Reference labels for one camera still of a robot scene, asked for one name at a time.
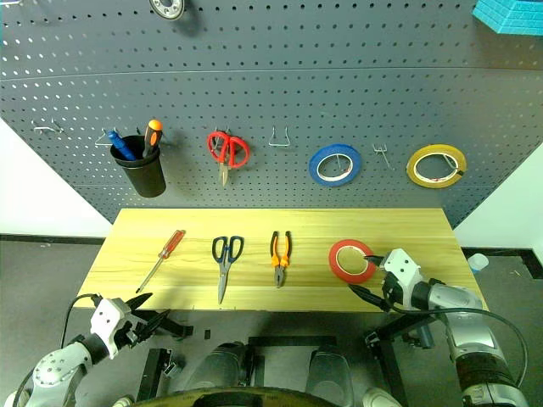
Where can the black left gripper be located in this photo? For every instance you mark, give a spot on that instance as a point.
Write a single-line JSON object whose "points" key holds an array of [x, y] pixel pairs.
{"points": [[129, 330]]}

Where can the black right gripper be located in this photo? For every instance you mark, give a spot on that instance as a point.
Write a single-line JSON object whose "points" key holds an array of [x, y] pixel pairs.
{"points": [[392, 290]]}

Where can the red tape roll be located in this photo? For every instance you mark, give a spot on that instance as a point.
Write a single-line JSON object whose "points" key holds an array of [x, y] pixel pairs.
{"points": [[334, 258]]}

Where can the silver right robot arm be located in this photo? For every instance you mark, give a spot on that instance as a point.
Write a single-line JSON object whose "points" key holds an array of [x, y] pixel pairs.
{"points": [[471, 343]]}

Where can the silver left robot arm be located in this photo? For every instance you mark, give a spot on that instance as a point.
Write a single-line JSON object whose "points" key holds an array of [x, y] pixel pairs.
{"points": [[55, 371]]}

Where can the grey pegboard with tools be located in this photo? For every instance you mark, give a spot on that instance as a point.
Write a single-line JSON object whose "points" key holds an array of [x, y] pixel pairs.
{"points": [[271, 85]]}

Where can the black metal table brace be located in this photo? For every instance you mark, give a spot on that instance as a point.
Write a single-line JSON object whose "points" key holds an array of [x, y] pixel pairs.
{"points": [[178, 328]]}

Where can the black metal table leg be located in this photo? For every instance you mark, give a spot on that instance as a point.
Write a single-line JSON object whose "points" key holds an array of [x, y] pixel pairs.
{"points": [[148, 373], [390, 364]]}

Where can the small black clip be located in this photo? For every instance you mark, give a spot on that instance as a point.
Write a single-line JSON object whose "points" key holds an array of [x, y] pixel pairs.
{"points": [[208, 334]]}

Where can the grey metal cylinder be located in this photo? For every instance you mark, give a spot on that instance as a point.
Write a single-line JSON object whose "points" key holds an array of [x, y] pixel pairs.
{"points": [[424, 335]]}

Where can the black and blue scissors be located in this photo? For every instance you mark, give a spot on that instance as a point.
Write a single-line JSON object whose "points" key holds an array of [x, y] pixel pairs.
{"points": [[222, 280]]}

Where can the orange and black pliers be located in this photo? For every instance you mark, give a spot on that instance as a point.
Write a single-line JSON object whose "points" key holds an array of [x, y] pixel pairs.
{"points": [[279, 271]]}

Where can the clear plastic bottle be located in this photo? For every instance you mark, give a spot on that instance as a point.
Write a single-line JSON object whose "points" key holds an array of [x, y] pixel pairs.
{"points": [[478, 263]]}

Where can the yellow tape roll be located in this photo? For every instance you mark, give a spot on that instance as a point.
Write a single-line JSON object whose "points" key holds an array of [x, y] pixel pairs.
{"points": [[411, 169]]}

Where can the silver double prong hook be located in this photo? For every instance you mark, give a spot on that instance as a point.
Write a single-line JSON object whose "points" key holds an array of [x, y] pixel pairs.
{"points": [[384, 154]]}

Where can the blue tape roll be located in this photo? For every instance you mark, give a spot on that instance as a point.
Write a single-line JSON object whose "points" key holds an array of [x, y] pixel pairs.
{"points": [[314, 167]]}

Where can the black plastic cup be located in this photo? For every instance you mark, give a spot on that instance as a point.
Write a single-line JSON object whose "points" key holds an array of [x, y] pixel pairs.
{"points": [[144, 178]]}

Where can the dark curved rim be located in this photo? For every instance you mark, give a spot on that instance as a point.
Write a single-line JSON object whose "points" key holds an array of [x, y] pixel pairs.
{"points": [[254, 398]]}

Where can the orange and black screwdriver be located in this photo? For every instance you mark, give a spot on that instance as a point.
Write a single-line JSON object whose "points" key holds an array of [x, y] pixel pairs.
{"points": [[151, 135]]}

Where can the teal foam block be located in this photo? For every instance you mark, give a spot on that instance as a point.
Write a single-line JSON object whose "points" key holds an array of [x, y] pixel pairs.
{"points": [[513, 15]]}

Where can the round silver gauge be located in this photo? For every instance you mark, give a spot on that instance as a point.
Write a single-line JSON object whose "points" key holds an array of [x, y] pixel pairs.
{"points": [[167, 8]]}

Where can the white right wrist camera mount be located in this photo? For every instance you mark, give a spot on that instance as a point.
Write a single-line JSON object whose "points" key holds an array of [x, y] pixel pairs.
{"points": [[401, 263]]}

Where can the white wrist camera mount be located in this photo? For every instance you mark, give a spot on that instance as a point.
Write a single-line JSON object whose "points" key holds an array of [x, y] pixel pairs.
{"points": [[104, 318], [401, 263]]}

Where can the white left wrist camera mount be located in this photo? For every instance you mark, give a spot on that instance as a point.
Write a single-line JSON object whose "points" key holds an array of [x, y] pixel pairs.
{"points": [[104, 318]]}

